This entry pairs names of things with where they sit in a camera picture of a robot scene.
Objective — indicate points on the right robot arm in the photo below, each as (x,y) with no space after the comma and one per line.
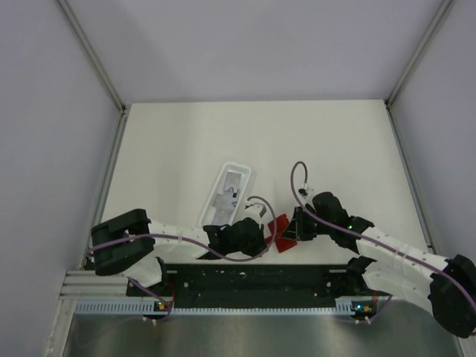
(444,287)

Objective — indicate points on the white slotted cable duct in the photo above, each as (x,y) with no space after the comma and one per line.
(341,306)

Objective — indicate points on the white plastic basket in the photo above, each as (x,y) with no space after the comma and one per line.
(207,214)

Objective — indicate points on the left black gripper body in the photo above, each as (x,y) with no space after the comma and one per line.
(251,248)

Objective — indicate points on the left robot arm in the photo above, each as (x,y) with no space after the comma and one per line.
(133,245)

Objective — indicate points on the red leather card holder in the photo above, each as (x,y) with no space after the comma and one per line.
(282,243)

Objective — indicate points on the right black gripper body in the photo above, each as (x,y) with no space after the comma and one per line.
(308,227)

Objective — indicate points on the aluminium frame rail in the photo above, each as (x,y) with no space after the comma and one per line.
(88,285)

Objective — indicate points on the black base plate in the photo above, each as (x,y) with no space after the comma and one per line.
(235,285)

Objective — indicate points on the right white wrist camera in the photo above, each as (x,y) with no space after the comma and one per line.
(306,192)

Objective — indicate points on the middle card in basket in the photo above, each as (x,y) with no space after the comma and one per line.
(232,183)

